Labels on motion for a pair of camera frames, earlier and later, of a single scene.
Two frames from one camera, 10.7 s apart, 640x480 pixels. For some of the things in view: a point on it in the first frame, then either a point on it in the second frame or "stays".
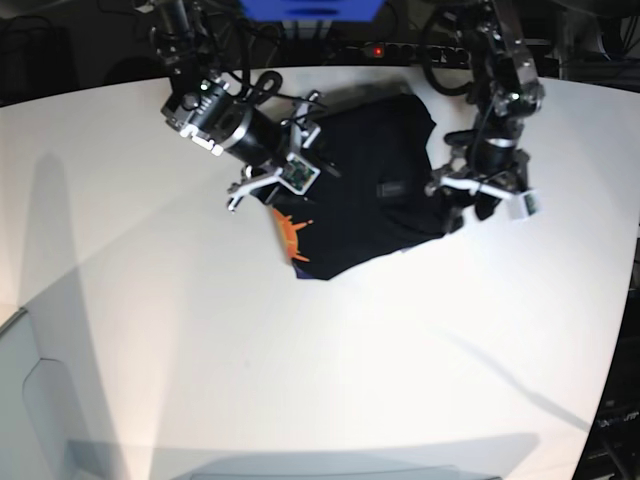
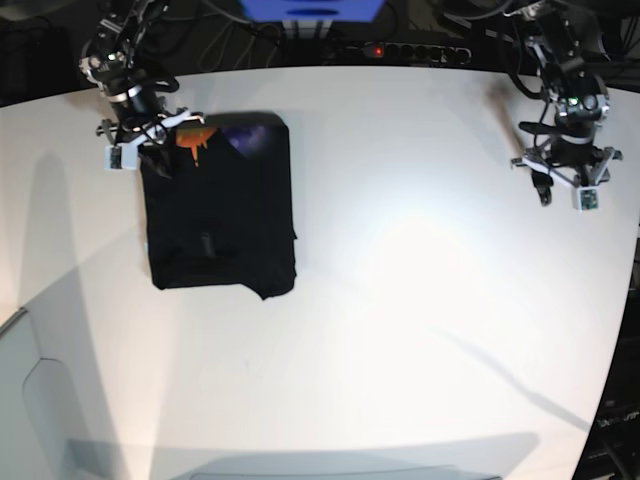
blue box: x=311 y=10 stays
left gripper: x=303 y=127 → x=144 y=128
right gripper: x=502 y=172 → x=575 y=160
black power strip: x=424 y=53 stays
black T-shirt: x=371 y=198 → x=219 y=204
